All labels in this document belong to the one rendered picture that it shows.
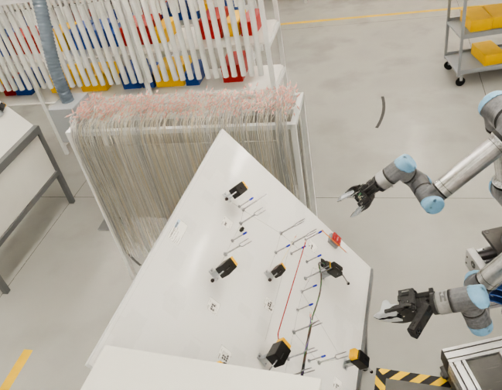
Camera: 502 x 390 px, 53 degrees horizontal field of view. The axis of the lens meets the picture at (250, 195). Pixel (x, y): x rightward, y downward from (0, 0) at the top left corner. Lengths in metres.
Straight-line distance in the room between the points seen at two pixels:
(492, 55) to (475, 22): 0.43
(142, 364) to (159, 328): 0.43
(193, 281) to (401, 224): 2.62
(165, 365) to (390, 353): 2.33
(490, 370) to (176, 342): 1.94
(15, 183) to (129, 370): 3.53
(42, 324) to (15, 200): 1.10
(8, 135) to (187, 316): 3.29
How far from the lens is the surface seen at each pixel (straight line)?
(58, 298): 4.29
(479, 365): 3.11
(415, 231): 4.07
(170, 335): 1.63
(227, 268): 1.74
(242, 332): 1.82
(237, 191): 1.94
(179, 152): 2.88
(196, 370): 1.14
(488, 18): 5.84
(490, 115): 2.04
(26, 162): 4.71
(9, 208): 4.56
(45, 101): 5.83
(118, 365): 1.21
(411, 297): 1.76
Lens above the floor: 2.77
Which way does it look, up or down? 38 degrees down
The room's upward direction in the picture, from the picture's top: 12 degrees counter-clockwise
